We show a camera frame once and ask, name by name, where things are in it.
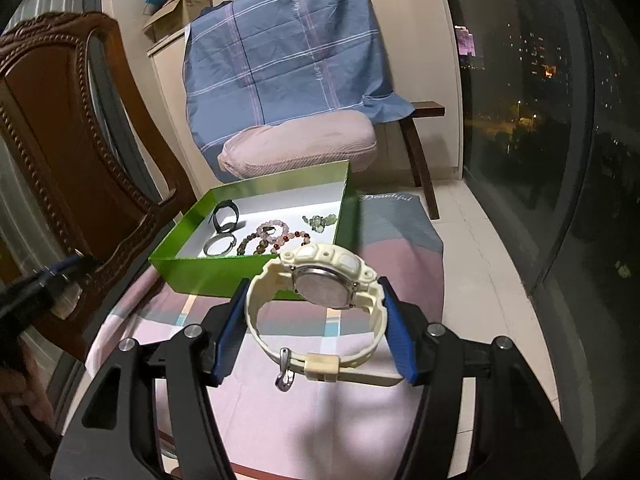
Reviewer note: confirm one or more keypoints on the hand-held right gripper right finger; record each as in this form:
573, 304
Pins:
401, 335

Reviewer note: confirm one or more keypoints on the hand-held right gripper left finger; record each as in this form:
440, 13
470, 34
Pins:
227, 332

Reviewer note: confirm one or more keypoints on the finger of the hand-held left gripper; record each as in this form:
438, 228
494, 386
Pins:
70, 267

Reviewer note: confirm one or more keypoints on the green cardboard box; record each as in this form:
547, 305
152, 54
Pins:
200, 275

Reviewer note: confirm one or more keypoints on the white wrist watch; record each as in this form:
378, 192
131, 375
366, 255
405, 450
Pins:
325, 255

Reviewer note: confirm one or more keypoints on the person's left hand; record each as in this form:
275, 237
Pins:
17, 380

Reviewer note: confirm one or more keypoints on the pink plaid tablecloth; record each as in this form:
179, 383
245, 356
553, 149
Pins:
400, 260

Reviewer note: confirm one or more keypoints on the silver bangle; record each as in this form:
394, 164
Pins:
218, 255

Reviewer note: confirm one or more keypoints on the black wrist band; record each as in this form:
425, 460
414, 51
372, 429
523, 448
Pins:
215, 219

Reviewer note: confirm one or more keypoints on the carved wooden chair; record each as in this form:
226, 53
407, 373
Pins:
65, 150

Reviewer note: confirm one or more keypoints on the dark wooden stool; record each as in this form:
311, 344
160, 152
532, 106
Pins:
417, 150

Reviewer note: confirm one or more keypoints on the pink pillow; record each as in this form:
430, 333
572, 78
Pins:
300, 145

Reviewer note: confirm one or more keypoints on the dark glass window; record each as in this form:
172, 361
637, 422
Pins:
525, 135

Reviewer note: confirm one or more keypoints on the brown cardboard box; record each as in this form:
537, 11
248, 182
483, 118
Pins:
172, 17

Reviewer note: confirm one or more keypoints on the blue plaid cloth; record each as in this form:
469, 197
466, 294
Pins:
280, 50

